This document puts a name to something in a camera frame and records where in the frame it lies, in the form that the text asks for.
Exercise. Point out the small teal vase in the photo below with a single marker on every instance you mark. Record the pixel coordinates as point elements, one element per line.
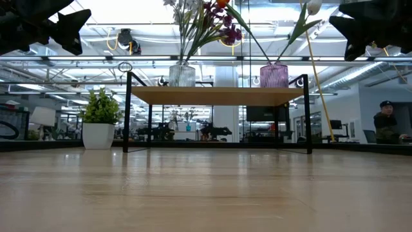
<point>188,127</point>

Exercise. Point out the white artificial tulip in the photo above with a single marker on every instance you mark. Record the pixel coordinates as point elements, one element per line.
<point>299,27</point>

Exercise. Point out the green plant in white pot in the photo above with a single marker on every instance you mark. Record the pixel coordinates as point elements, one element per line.
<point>100,129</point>

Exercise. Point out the black round ceiling device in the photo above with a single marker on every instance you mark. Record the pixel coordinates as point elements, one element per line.
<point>126,40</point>

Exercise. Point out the person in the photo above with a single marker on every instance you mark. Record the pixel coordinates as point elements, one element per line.
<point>385,125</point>

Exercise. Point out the black aluminium table frame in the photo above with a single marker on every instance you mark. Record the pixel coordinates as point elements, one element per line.
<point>48,145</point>

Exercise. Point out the pale grey artificial flower bunch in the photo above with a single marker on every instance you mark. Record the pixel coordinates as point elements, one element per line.
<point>183,13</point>

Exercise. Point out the white box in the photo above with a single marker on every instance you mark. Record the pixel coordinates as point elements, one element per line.
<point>43,116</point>

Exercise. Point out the clear ribbed glass vase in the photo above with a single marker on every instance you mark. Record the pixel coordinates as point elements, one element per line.
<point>182,74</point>

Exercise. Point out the purple artificial flower bunch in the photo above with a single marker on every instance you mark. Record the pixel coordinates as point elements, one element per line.
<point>230,33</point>

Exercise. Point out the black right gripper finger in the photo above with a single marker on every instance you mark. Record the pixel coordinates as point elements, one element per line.
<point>355,32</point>

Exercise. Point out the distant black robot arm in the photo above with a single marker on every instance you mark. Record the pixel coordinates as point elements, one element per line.
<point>214,131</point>

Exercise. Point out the wooden shelf with black legs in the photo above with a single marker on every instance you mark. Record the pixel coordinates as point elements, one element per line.
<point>215,95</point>

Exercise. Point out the black curved tube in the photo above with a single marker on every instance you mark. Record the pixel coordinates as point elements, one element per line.
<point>9,127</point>

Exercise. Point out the orange artificial tulip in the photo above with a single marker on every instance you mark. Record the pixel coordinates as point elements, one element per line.
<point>236,16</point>

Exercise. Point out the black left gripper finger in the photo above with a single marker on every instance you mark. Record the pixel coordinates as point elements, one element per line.
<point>71,30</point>

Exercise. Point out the purple ribbed glass vase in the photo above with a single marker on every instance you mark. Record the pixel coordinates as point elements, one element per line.
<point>274,75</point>

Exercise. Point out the black monitor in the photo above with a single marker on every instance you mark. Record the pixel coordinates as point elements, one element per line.
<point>336,124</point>

